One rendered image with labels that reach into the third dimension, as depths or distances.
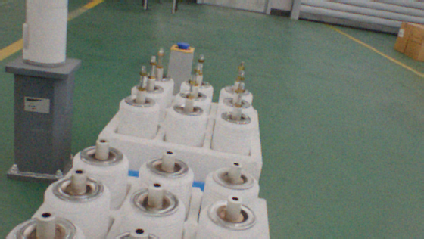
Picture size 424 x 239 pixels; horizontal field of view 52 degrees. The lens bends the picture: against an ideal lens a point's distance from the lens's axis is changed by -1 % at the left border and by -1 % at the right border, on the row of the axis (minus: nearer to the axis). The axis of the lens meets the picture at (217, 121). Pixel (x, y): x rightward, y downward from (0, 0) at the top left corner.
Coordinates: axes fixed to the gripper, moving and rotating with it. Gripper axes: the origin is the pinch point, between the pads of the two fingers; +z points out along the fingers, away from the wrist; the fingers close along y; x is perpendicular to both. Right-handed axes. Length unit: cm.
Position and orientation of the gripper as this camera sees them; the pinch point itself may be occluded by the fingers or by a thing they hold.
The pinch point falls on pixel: (160, 6)
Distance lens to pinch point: 114.4
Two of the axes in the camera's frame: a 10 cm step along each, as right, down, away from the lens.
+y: 9.9, 1.3, 1.0
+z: -1.6, 9.2, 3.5
